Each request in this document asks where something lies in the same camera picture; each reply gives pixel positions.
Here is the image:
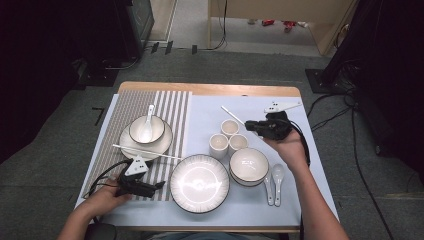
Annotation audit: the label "white ceramic spoon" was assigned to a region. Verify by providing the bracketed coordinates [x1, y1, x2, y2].
[270, 162, 286, 208]
[263, 171, 275, 207]
[138, 104, 156, 144]

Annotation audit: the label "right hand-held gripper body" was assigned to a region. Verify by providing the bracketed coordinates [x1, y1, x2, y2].
[259, 101, 303, 141]

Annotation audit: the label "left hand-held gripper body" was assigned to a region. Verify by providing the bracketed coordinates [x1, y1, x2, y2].
[114, 155, 157, 198]

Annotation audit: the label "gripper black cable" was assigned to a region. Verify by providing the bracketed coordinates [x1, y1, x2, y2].
[288, 119, 312, 168]
[82, 159, 131, 201]

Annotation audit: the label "black curtain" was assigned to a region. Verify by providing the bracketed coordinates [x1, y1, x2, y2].
[324, 0, 424, 184]
[0, 0, 134, 164]

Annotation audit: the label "black equipment case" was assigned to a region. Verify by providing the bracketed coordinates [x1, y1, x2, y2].
[114, 0, 156, 61]

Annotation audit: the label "black floor cable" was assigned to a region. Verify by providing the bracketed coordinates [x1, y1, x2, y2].
[103, 56, 140, 72]
[310, 105, 354, 132]
[350, 105, 398, 240]
[306, 93, 354, 118]

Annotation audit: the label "white ceramic cup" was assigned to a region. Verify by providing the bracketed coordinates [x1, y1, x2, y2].
[220, 118, 241, 138]
[228, 133, 249, 156]
[208, 133, 230, 160]

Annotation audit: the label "white plate with dark rim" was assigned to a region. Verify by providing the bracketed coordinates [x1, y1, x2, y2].
[169, 153, 231, 215]
[118, 118, 174, 162]

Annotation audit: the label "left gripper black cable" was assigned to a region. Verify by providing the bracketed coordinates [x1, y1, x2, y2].
[82, 159, 131, 201]

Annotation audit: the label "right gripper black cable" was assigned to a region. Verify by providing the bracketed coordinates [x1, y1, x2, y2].
[288, 119, 312, 168]

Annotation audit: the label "pale blue table sheet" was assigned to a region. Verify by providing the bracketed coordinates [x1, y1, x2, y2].
[74, 94, 340, 228]

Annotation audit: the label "person's left hand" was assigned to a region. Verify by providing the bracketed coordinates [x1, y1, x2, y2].
[79, 184, 134, 221]

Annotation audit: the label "hanging black cable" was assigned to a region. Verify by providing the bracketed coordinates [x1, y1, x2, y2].
[213, 0, 229, 51]

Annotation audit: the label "white bowl with dark rim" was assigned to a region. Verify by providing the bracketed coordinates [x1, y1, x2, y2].
[128, 114, 167, 145]
[228, 147, 270, 184]
[230, 173, 269, 188]

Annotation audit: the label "brown white striped placemat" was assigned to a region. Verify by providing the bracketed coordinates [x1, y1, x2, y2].
[82, 89, 193, 202]

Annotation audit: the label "person's clothing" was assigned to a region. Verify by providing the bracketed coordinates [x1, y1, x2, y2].
[146, 232, 281, 240]

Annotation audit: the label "black stand base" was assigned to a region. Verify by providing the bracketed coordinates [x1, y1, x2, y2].
[74, 58, 121, 91]
[304, 67, 349, 95]

